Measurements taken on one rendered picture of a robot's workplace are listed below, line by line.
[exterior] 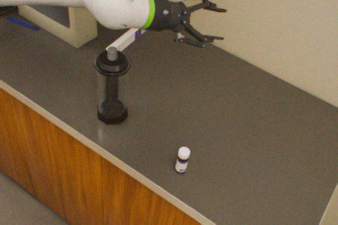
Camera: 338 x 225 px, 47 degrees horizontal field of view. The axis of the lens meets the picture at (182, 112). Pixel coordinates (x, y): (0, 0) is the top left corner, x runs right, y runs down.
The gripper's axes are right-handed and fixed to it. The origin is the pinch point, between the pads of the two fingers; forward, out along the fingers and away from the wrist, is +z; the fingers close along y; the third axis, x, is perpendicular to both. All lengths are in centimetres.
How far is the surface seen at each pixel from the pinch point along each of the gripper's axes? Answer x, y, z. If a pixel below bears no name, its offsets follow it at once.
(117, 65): -11.1, 14.5, -25.9
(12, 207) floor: -114, 95, -20
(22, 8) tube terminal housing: -78, -3, -30
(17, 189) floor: -122, 88, -15
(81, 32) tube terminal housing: -54, 5, -16
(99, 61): -15.3, 13.7, -29.5
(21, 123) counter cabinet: -68, 41, -33
